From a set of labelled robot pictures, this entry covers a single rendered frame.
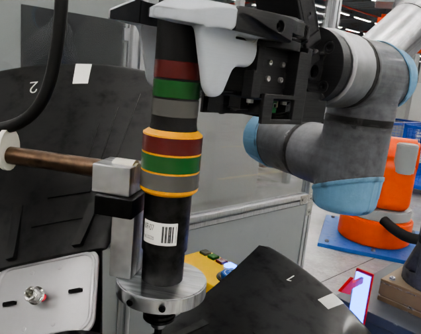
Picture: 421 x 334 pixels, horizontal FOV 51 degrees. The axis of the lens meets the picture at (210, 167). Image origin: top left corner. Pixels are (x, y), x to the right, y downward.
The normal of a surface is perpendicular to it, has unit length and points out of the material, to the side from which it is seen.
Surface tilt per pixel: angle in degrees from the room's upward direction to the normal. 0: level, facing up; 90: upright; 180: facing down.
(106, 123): 40
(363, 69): 88
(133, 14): 90
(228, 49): 90
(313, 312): 16
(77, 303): 48
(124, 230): 90
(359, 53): 62
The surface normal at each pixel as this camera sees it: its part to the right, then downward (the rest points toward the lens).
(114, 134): 0.00, -0.63
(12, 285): -0.26, -0.55
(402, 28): 0.07, -0.29
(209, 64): 0.76, 0.21
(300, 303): 0.25, -0.89
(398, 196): -0.33, 0.17
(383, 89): 0.61, 0.51
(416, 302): -0.71, 0.08
